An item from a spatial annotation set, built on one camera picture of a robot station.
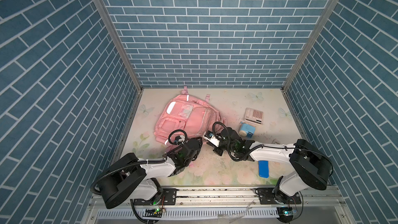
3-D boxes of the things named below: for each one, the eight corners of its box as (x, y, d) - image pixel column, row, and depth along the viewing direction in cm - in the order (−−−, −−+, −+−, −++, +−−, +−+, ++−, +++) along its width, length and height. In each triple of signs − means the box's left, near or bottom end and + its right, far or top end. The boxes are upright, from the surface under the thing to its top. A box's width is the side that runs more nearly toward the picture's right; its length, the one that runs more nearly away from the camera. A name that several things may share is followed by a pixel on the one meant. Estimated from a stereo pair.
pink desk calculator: (243, 120, 104) (243, 118, 102) (245, 109, 111) (246, 107, 109) (261, 125, 102) (262, 123, 100) (263, 113, 108) (264, 111, 106)
